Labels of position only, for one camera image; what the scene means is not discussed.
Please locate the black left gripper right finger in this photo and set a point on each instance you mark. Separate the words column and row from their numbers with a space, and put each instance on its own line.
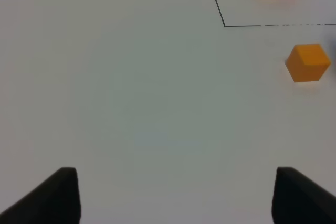
column 298, row 199

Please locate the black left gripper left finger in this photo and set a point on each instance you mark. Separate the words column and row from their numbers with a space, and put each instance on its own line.
column 55, row 200

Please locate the orange block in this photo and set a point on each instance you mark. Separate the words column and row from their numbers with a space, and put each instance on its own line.
column 307, row 62

